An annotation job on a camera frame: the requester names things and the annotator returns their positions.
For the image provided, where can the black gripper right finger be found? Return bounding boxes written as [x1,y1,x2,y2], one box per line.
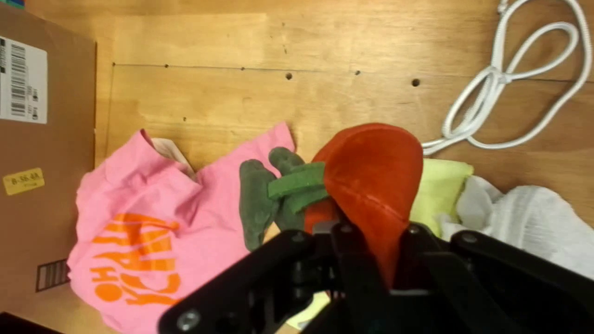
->
[392,222,594,334]

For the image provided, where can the white tote bag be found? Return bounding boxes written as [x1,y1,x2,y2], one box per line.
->
[440,174,594,280]

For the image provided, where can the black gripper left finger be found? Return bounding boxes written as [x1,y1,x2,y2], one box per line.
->
[156,220,397,334]

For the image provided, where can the yellow-green cloth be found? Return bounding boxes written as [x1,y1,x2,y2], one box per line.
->
[409,157,475,237]

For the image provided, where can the red plush tomato green leaves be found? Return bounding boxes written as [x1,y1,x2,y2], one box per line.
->
[240,120,425,293]

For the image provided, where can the white cable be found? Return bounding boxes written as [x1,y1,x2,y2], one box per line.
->
[422,0,594,157]

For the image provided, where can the cardboard box with white label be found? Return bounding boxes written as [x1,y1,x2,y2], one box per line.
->
[0,5,100,313]

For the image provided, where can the pink cloth with orange print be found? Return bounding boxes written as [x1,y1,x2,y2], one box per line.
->
[65,120,297,334]

